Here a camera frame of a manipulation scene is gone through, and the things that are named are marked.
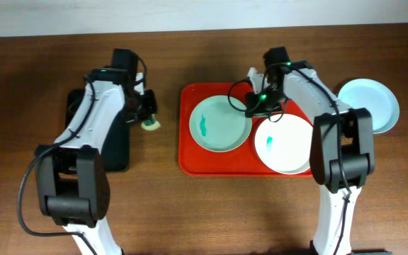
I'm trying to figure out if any green yellow sponge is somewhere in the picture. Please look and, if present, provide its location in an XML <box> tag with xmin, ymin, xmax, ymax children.
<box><xmin>141</xmin><ymin>120</ymin><xmax>161</xmax><ymax>131</ymax></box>

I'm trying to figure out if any white plate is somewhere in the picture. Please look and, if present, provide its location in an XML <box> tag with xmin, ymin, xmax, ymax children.
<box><xmin>254</xmin><ymin>114</ymin><xmax>312</xmax><ymax>175</ymax></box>

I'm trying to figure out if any mint green plate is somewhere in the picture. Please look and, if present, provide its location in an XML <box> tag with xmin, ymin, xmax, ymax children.
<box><xmin>188</xmin><ymin>95</ymin><xmax>252</xmax><ymax>152</ymax></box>

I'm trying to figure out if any light blue plate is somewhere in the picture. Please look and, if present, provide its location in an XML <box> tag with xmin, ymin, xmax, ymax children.
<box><xmin>338</xmin><ymin>79</ymin><xmax>400</xmax><ymax>134</ymax></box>

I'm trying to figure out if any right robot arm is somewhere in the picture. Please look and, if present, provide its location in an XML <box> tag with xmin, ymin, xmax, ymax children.
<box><xmin>244</xmin><ymin>47</ymin><xmax>375</xmax><ymax>254</ymax></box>

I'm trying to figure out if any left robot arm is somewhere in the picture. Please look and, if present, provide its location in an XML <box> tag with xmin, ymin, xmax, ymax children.
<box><xmin>28</xmin><ymin>49</ymin><xmax>160</xmax><ymax>254</ymax></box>

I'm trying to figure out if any black plastic tray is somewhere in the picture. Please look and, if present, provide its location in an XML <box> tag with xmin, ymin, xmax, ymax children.
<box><xmin>65</xmin><ymin>89</ymin><xmax>130</xmax><ymax>173</ymax></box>

